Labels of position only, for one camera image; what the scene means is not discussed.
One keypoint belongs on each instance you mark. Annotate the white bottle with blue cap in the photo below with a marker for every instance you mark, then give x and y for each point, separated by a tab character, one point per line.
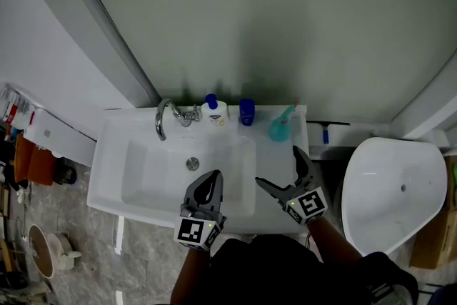
214	114

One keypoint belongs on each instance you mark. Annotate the dark round container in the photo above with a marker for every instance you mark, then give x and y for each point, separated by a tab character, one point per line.
66	173

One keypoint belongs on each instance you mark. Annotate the person's left forearm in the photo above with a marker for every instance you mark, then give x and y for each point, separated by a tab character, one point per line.
189	275

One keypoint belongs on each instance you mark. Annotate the metal sink drain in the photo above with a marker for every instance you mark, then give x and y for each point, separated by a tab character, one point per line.
193	163

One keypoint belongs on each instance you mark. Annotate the pile of printed packets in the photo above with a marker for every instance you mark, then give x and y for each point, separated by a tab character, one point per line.
14	105

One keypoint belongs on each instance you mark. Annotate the white washbasin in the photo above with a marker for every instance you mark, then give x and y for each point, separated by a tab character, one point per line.
150	168

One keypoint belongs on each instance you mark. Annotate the chrome faucet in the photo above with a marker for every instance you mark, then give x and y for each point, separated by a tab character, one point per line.
160	118

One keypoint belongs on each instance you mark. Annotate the teal spray bottle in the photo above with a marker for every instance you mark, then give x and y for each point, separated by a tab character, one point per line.
280	128

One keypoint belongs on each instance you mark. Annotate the person's grey shoe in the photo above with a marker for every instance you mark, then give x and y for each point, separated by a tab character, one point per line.
391	293

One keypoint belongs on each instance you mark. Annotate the dark blue bottle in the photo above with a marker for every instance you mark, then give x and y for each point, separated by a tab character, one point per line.
247	112

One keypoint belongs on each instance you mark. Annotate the green object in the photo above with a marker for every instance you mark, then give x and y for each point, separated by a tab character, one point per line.
455	176

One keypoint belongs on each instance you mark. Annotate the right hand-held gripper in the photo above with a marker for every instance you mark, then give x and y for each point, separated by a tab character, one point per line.
307	207

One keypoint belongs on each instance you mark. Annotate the brown cardboard box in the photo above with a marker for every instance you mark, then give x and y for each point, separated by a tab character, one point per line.
437	239

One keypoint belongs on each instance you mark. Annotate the round wooden board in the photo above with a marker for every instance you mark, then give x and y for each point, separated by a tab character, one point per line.
41	251

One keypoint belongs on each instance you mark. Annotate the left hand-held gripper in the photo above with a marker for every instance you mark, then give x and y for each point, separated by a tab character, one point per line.
194	230

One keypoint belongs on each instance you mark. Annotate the white rectangular box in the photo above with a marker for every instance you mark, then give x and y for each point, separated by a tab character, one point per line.
60	137

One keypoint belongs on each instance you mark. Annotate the person's black clothing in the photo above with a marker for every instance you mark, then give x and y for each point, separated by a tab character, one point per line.
285	271

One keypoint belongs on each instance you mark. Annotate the white oval basin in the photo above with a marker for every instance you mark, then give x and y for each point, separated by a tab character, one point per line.
389	189

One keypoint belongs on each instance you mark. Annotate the orange cloth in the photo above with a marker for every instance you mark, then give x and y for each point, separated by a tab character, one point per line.
35	162

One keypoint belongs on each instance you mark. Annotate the person's right forearm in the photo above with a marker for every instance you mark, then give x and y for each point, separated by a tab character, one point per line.
332	243

